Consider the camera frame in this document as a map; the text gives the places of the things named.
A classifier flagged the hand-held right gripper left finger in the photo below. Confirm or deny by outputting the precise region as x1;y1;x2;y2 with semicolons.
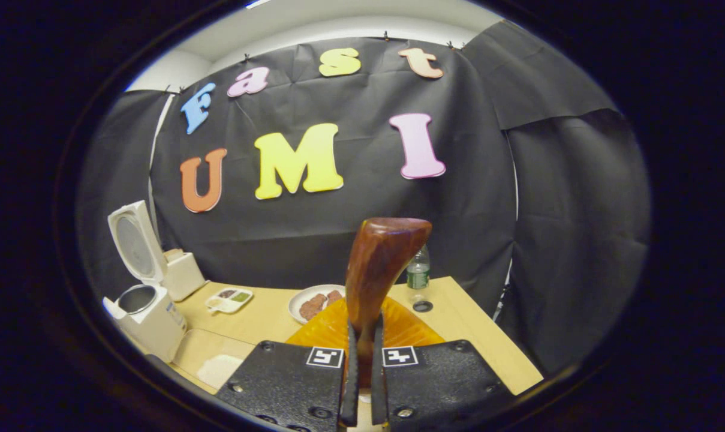
215;297;361;430

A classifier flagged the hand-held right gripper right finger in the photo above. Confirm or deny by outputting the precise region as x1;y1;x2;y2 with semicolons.
371;297;516;430

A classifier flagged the clear plastic rice box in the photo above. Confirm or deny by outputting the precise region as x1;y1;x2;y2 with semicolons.
169;328;258;394

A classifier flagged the white rice cooker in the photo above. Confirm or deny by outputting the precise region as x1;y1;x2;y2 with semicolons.
103;200;188;363

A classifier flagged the white oval plate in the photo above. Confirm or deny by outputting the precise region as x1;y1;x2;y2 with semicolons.
288;284;346;325

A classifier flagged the white divided condiment dish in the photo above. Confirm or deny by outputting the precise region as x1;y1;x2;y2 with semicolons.
205;287;254;314

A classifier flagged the clear bottle with green label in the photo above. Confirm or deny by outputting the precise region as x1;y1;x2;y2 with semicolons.
406;244;431;290

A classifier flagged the white toaster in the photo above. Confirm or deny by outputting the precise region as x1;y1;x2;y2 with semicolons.
161;248;207;302

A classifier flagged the black backdrop cloth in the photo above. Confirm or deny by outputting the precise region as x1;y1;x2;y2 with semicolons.
77;21;651;376

